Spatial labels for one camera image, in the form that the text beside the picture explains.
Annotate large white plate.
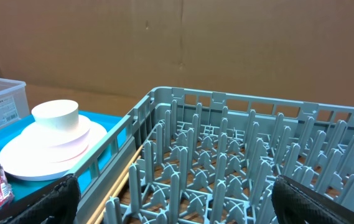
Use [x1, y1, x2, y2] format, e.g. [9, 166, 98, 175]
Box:
[0, 122, 107, 181]

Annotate small pink plate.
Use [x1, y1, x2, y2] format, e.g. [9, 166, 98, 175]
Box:
[20, 115, 92, 162]

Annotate grey dish rack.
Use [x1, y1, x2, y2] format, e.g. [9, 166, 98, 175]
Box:
[72, 86, 354, 223]

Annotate wooden chopstick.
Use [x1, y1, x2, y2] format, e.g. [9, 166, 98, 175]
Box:
[87, 145, 143, 224]
[93, 155, 142, 224]

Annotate white cup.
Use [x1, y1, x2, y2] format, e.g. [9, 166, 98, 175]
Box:
[31, 100, 79, 130]

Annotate teal plastic tray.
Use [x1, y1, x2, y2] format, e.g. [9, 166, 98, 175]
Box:
[0, 111, 126, 202]

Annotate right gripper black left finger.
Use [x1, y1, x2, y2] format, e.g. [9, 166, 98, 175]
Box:
[0, 174, 81, 224]

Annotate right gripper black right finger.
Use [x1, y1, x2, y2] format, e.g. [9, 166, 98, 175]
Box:
[271, 175, 354, 224]

